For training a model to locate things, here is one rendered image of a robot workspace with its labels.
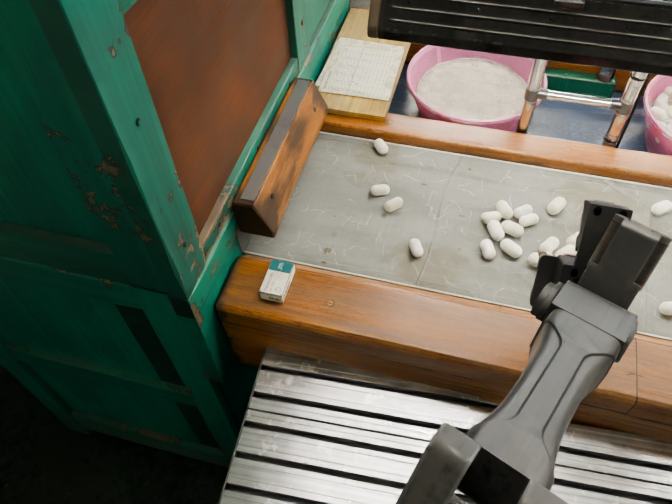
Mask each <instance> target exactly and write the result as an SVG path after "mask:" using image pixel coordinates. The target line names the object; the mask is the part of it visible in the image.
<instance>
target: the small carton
mask: <svg viewBox="0 0 672 504"><path fill-rule="evenodd" d="M294 273H295V265H294V263H290V262H285V261H280V260H276V259H272V261H271V263H270V266H269V268H268V271H267V273H266V275H265V278H264V280H263V283H262V285H261V287H260V290H259V293H260V297H261V299H266V300H271V301H275V302H280V303H283V302H284V299H285V297H286V294H287V292H288V289H289V286H290V284H291V281H292V278H293V276H294Z"/></svg>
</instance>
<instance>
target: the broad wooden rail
mask: <svg viewBox="0 0 672 504"><path fill-rule="evenodd" d="M271 261H272V259H270V258H265V257H260V256H255V255H250V254H245V255H243V256H240V257H238V258H237V259H236V260H235V262H234V265H233V267H232V269H231V271H230V273H229V276H228V278H227V280H226V282H225V284H224V286H223V289H222V291H221V293H220V295H219V297H218V300H217V302H216V304H215V307H216V310H217V313H218V315H219V318H220V321H221V323H222V326H223V329H224V332H225V334H226V337H227V340H228V342H229V345H230V348H231V350H232V353H233V356H234V359H235V361H236V362H239V363H243V364H247V365H251V366H256V367H259V366H260V363H261V360H262V357H263V353H264V350H265V347H268V348H272V349H277V350H281V351H285V352H289V353H294V354H298V355H302V356H306V357H311V358H315V359H319V360H323V361H328V362H332V363H336V364H341V365H345V366H349V367H353V368H358V369H362V370H366V371H370V372H375V373H379V374H383V375H387V376H392V377H396V378H400V379H404V380H409V381H413V382H417V383H421V384H426V385H430V386H434V387H438V388H443V389H447V390H451V391H455V392H459V393H463V394H468V395H473V396H477V397H481V398H485V399H490V400H494V401H498V402H502V401H503V400H504V399H505V398H506V396H507V395H508V394H509V392H510V391H511V389H512V388H513V386H514V385H515V383H516V382H517V380H518V379H519V377H520V376H521V374H522V373H523V371H524V370H525V368H526V367H527V364H528V360H529V351H530V347H529V346H530V344H531V342H532V340H533V338H534V336H535V334H536V332H537V330H538V328H539V326H540V325H541V323H542V321H540V320H538V319H536V316H534V315H532V314H531V313H530V312H527V311H522V310H518V309H513V308H508V307H503V306H498V305H493V304H488V303H484V302H479V301H474V300H469V299H464V298H459V297H454V296H450V295H445V294H440V293H435V292H430V291H425V290H420V289H416V288H411V287H406V286H401V285H396V284H391V283H386V282H382V281H377V280H372V279H367V278H362V277H357V276H352V275H347V274H343V273H338V272H333V271H328V270H323V269H318V268H313V267H309V266H304V265H299V264H294V265H295V273H294V276H293V278H292V281H291V284H290V286H289V289H288V292H287V294H286V297H285V299H284V302H283V303H280V302H275V301H271V300H266V299H261V297H260V293H259V290H260V287H261V285H262V283H263V280H264V278H265V275H266V273H267V271H268V268H269V266H270V263H271ZM570 423H574V424H579V425H585V426H591V427H597V428H603V429H608V430H614V431H620V432H626V433H632V434H637V435H643V436H647V437H652V438H656V439H660V440H665V441H669V442H672V341H668V340H663V339H658V338H654V337H649V336H644V335H639V334H635V336H634V340H632V341H631V343H630V345H629V346H628V348H627V350H626V351H625V353H624V355H623V356H622V359H621V361H619V362H618V363H616V362H614V363H613V365H612V367H611V369H610V370H609V372H608V374H607V376H606V377H605V378H604V379H603V381H602V382H601V383H600V385H599V386H598V387H597V388H596V389H595V390H594V391H592V392H590V393H589V394H588V395H587V396H586V397H585V398H584V399H583V400H582V401H581V402H580V404H579V406H578V408H577V410H576V412H575V414H574V416H573V418H572V419H571V421H570Z"/></svg>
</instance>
